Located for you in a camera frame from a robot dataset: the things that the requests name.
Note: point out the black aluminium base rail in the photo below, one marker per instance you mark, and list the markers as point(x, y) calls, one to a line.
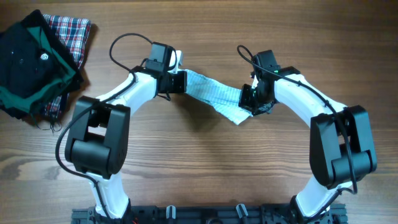
point(266, 213)

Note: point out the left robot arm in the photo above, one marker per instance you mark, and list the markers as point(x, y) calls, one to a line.
point(98, 134)

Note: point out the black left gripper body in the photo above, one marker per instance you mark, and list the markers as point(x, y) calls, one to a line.
point(175, 83)

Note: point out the light blue striped shorts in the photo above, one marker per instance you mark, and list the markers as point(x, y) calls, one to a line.
point(223, 98)

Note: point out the red plaid folded garment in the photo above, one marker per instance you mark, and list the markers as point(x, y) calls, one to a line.
point(73, 33)

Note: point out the black green folded garment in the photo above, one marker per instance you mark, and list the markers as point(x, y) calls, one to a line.
point(35, 67)

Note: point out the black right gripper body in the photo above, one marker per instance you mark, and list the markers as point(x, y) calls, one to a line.
point(250, 99)

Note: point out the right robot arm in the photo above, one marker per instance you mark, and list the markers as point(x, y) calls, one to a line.
point(341, 141)

